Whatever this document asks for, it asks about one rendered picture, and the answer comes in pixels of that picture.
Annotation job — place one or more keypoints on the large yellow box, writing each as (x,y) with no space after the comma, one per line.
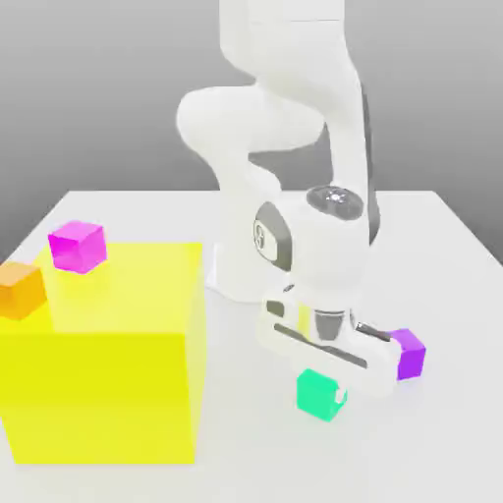
(98,377)

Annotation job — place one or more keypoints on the small green cube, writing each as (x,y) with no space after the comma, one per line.
(314,393)

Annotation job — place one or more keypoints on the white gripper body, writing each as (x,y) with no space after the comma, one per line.
(377,373)

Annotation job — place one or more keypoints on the small purple cube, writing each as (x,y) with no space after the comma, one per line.
(410,357)

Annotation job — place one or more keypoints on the small orange cube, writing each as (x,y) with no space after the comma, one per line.
(19,289)

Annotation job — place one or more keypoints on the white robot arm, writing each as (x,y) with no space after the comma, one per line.
(275,118)

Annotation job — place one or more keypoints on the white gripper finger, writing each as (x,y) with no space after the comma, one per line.
(341,395)

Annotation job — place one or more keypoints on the small magenta cube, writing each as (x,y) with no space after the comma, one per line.
(76,247)

